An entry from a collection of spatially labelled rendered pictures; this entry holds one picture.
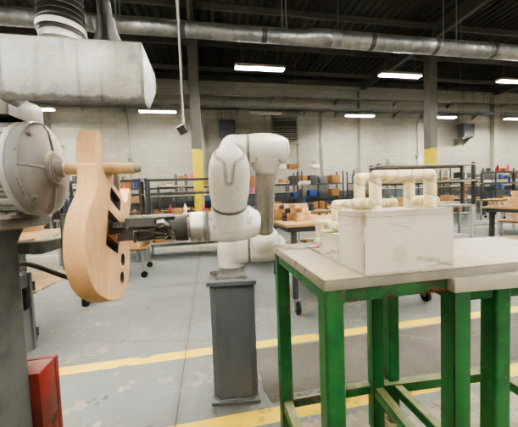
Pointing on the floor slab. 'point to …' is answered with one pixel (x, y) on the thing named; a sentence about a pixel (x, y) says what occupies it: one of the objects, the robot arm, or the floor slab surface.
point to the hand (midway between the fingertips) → (114, 232)
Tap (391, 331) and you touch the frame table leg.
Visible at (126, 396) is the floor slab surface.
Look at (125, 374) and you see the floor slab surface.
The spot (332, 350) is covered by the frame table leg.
